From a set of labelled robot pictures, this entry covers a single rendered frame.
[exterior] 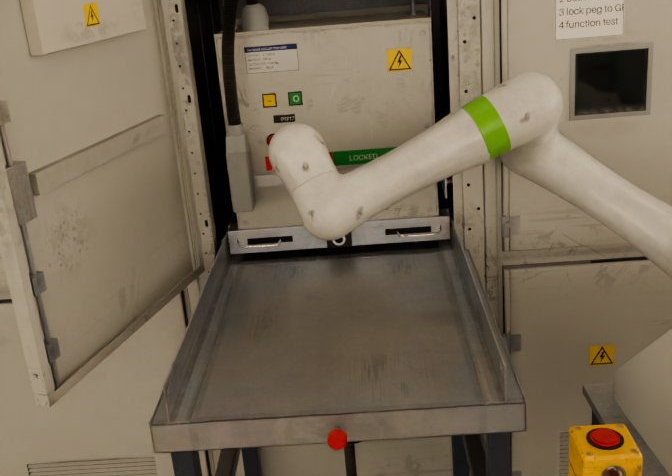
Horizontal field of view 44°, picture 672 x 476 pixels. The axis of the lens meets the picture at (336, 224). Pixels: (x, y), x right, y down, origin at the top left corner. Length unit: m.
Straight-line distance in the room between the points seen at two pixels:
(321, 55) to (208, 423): 0.90
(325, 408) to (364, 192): 0.39
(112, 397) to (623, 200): 1.33
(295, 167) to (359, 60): 0.47
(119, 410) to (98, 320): 0.57
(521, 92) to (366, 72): 0.48
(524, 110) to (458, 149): 0.14
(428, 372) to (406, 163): 0.38
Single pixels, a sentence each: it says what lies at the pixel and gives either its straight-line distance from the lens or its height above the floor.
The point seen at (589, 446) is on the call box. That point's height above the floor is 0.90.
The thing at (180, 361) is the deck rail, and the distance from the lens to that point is 1.51.
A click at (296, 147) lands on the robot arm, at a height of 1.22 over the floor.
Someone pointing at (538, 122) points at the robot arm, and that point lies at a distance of 1.56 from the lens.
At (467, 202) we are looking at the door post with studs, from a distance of 1.97.
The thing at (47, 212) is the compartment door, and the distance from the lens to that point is 1.56.
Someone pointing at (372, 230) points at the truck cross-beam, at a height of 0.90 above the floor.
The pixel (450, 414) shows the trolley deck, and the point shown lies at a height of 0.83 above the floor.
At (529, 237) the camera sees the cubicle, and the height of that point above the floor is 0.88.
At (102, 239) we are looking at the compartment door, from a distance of 1.71.
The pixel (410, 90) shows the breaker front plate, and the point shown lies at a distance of 1.93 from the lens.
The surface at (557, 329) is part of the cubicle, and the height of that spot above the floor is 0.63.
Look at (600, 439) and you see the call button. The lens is 1.22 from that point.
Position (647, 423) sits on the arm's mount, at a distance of 1.48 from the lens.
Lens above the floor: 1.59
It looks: 19 degrees down
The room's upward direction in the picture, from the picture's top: 5 degrees counter-clockwise
